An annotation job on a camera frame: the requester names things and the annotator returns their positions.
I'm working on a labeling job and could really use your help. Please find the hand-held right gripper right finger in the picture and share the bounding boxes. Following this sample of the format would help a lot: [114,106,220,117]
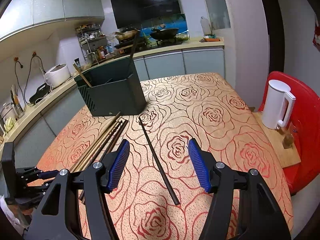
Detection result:
[187,138,292,240]

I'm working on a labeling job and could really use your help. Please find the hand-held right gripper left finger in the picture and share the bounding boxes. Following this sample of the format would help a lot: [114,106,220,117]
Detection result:
[24,139,131,240]

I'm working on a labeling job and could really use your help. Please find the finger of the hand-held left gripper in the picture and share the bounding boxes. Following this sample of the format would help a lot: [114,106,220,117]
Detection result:
[16,166,61,181]
[25,180,54,196]

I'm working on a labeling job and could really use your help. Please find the light wooden chopstick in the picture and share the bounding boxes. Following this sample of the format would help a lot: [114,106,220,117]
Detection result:
[72,63,92,87]
[75,121,118,172]
[70,111,121,172]

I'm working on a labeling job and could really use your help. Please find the black chopstick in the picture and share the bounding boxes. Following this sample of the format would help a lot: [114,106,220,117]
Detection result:
[138,116,180,205]
[126,29,140,74]

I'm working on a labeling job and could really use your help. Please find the dark utensil holder box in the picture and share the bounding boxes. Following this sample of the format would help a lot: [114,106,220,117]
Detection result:
[74,56,147,117]

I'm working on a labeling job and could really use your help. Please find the person's left forearm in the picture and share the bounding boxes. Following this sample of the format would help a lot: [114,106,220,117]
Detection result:
[0,194,28,229]

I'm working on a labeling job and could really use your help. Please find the napa cabbage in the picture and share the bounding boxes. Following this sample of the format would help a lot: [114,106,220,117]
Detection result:
[3,117,17,133]

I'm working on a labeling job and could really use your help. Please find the rose-print tablecloth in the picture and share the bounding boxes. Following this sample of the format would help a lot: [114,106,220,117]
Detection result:
[36,72,294,240]

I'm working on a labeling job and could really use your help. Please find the steel pot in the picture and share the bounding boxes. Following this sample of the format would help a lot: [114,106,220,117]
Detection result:
[0,102,13,121]

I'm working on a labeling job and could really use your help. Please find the metal utensil jar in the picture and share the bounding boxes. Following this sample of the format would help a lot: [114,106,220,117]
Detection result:
[10,84,26,118]

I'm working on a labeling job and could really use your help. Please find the black countertop grill appliance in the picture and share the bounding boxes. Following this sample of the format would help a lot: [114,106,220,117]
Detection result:
[29,84,50,105]

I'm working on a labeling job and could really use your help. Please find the wooden board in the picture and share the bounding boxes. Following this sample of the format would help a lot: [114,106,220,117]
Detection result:
[251,111,302,168]

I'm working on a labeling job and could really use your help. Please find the white electric kettle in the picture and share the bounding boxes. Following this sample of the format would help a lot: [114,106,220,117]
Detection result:
[261,79,296,130]

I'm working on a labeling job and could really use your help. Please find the white rice cooker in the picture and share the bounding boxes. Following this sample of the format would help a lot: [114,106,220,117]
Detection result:
[44,64,71,88]

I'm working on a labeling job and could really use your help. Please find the grey lower kitchen cabinets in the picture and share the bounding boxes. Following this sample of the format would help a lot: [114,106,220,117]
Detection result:
[0,47,225,155]

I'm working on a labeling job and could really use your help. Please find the grey kitchen cabinets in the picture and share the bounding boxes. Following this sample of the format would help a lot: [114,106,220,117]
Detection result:
[0,0,105,43]
[0,47,225,155]

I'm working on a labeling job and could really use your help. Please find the red plastic chair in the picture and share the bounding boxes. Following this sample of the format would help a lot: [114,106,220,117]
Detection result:
[257,71,320,195]

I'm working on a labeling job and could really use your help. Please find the beige kitchen countertop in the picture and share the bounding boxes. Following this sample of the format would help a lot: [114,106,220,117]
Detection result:
[0,40,225,145]

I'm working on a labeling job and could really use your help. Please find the metal spice rack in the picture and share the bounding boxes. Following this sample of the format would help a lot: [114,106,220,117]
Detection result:
[76,24,111,65]

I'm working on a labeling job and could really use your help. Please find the orange scrubber on counter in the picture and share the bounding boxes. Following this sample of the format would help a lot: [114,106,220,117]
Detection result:
[199,35,221,43]

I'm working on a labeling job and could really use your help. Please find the black gas stove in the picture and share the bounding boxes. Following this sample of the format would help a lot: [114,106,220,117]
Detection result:
[114,39,183,50]

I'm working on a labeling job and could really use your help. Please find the metal frying pan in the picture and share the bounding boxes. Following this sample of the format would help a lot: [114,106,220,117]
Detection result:
[115,29,142,42]

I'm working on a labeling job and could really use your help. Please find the black wok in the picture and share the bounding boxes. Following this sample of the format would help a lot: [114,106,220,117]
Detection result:
[149,27,180,41]

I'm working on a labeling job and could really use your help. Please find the blue scenic backsplash panel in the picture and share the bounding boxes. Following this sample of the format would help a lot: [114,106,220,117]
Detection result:
[140,14,188,43]

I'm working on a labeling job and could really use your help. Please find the frosted glass window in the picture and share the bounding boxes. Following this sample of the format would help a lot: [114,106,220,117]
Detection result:
[204,0,232,30]

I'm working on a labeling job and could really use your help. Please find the black range hood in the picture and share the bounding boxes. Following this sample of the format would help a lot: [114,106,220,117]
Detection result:
[110,0,182,29]

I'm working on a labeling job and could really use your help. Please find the grey upper kitchen cabinets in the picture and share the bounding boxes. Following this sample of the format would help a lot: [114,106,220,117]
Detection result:
[0,0,105,43]

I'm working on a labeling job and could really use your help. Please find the red hanging decoration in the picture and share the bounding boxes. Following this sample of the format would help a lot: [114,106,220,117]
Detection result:
[312,12,320,47]

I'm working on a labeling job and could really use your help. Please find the black power cord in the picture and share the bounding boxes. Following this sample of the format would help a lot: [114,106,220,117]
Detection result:
[14,57,28,105]
[25,51,47,103]

